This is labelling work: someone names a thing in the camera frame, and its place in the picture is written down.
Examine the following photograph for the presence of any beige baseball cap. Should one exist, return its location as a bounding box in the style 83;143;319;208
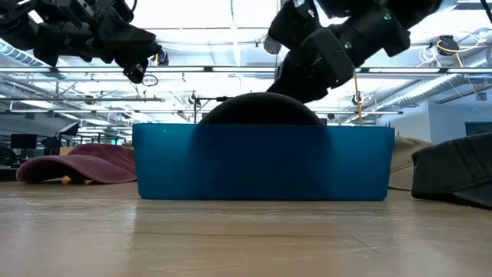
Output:
387;134;434;192

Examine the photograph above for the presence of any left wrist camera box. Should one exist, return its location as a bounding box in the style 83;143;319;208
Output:
75;0;135;24

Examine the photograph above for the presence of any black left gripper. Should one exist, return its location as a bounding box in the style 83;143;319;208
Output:
33;21;163;85

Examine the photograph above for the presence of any maroon baseball cap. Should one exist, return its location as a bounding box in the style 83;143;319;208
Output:
15;143;138;185

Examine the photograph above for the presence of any yellow hanging cord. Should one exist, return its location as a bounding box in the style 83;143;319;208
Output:
352;72;364;126

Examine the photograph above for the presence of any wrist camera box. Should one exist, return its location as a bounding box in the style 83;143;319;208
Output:
75;0;135;24
268;2;321;51

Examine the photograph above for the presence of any blue plastic bin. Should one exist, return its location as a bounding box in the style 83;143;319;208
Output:
132;122;396;202

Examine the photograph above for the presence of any black ceiling cable reel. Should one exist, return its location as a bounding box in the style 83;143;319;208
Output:
262;34;283;56
436;34;460;57
155;46;170;66

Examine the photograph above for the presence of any ceiling light rail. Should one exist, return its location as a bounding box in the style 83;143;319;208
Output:
0;65;492;75

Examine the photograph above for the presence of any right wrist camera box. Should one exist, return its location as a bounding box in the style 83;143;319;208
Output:
268;2;321;51

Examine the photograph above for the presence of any black lamp hood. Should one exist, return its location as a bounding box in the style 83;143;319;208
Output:
57;121;81;136

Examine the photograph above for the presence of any dark grey baseball cap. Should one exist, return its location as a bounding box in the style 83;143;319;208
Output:
411;132;492;211
198;91;326;126

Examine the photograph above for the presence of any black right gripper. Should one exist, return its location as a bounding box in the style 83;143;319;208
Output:
268;15;381;103

